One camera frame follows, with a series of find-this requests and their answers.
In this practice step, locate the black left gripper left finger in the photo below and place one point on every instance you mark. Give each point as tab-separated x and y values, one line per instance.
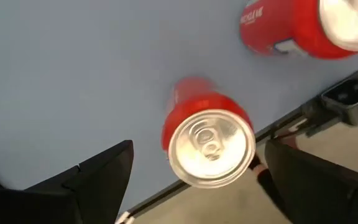
98	186

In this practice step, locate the red Fanta strawberry can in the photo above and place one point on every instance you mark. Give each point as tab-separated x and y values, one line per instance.
210	146
291	28

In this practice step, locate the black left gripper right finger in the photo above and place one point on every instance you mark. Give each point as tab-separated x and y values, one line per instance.
322	193

